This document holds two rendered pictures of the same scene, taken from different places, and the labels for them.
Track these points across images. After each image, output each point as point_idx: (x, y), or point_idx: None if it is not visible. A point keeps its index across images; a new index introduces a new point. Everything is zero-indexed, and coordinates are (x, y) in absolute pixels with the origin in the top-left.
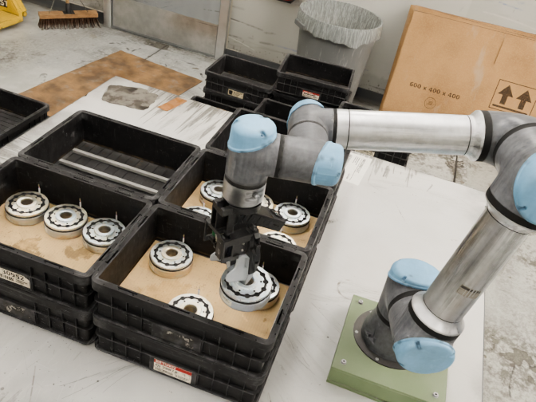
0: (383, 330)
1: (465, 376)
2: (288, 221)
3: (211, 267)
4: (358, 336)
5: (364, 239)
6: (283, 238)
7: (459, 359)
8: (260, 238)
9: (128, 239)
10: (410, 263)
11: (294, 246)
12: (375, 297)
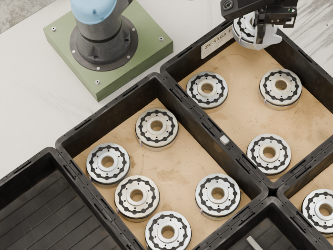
0: (123, 24)
1: (61, 10)
2: (120, 153)
3: (230, 138)
4: (130, 52)
5: (3, 172)
6: (145, 130)
7: (49, 23)
8: (190, 102)
9: (320, 146)
10: (90, 0)
11: (163, 82)
12: (64, 101)
